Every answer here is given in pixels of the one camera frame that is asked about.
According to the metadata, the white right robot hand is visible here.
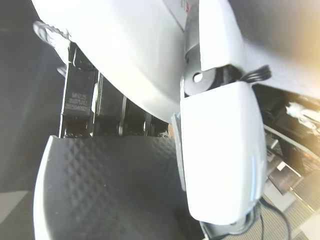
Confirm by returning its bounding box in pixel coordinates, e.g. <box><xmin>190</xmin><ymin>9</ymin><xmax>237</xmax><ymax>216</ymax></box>
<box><xmin>32</xmin><ymin>0</ymin><xmax>273</xmax><ymax>240</ymax></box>

